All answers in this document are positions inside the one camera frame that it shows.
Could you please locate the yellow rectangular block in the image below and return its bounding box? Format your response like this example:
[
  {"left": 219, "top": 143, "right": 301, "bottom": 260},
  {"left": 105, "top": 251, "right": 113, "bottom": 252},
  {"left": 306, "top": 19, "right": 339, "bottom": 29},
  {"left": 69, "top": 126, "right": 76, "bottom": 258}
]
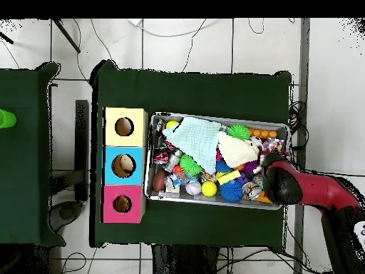
[{"left": 216, "top": 170, "right": 242, "bottom": 185}]

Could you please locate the brown toy football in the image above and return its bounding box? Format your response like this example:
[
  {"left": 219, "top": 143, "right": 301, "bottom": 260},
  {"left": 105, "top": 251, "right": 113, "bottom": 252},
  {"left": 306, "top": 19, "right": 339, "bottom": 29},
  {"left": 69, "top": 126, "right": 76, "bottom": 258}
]
[{"left": 151, "top": 170, "right": 168, "bottom": 193}]

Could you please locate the green spiky ball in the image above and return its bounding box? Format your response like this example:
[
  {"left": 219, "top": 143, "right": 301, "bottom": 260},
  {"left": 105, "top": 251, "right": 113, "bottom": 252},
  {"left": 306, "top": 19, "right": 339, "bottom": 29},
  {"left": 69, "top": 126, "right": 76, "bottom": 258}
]
[
  {"left": 227, "top": 124, "right": 252, "bottom": 141},
  {"left": 179, "top": 154, "right": 202, "bottom": 177}
]

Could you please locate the wooden box with three holes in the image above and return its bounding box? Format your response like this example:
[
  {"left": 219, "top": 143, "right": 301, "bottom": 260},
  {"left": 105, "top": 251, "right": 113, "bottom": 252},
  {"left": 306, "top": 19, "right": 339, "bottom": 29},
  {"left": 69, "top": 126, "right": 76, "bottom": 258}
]
[{"left": 101, "top": 106, "right": 149, "bottom": 224}]

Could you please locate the red soda can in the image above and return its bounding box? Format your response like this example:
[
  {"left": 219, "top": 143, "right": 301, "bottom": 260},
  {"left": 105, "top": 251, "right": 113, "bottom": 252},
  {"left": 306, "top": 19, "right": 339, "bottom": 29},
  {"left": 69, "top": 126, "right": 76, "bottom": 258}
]
[{"left": 153, "top": 149, "right": 171, "bottom": 166}]

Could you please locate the black tripod leg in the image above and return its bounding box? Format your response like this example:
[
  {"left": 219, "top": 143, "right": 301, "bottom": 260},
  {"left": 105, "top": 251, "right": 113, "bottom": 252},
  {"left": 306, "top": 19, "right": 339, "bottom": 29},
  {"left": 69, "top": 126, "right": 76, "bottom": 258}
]
[{"left": 48, "top": 18, "right": 81, "bottom": 55}]

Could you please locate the clear mesh bin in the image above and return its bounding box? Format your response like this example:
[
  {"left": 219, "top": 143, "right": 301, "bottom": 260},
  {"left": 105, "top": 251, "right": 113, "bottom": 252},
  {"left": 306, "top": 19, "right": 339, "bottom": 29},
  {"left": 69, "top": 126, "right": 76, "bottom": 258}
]
[{"left": 144, "top": 112, "right": 289, "bottom": 210}]

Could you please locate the mint green cloth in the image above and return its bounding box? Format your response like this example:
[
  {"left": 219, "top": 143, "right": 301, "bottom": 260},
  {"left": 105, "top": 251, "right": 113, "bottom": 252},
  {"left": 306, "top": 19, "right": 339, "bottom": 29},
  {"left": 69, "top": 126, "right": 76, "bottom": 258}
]
[{"left": 162, "top": 116, "right": 223, "bottom": 168}]

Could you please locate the dark green table cloth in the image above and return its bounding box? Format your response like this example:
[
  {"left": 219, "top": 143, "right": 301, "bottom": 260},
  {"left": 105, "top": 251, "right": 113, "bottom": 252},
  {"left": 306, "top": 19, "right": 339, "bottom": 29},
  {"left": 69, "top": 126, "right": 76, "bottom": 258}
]
[
  {"left": 90, "top": 59, "right": 293, "bottom": 252},
  {"left": 0, "top": 61, "right": 61, "bottom": 246}
]

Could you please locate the yellow ball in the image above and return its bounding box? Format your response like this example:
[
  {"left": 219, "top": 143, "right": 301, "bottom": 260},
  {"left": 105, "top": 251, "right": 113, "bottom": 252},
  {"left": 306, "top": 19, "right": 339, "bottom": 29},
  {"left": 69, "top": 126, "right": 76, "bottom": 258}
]
[{"left": 201, "top": 181, "right": 218, "bottom": 198}]

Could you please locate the green cup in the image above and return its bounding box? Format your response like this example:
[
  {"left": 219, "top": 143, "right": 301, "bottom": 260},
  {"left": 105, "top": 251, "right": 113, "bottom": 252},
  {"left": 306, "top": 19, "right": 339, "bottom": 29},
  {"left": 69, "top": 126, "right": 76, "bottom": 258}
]
[{"left": 0, "top": 108, "right": 18, "bottom": 129}]

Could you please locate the white baseball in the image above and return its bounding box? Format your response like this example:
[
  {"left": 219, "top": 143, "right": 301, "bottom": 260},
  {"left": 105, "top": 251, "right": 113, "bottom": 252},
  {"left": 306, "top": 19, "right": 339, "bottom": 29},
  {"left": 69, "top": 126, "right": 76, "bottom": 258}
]
[{"left": 185, "top": 181, "right": 202, "bottom": 198}]

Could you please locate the blue spiky ball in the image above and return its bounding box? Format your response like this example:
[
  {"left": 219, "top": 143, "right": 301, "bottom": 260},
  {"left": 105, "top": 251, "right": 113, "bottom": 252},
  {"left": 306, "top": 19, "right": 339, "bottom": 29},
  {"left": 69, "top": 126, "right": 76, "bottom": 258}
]
[{"left": 220, "top": 180, "right": 245, "bottom": 203}]

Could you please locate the cream knitted cloth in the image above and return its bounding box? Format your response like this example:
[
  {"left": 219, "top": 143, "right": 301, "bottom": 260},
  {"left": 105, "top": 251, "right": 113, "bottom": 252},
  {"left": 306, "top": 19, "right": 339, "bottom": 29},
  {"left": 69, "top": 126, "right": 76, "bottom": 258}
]
[{"left": 217, "top": 132, "right": 260, "bottom": 169}]

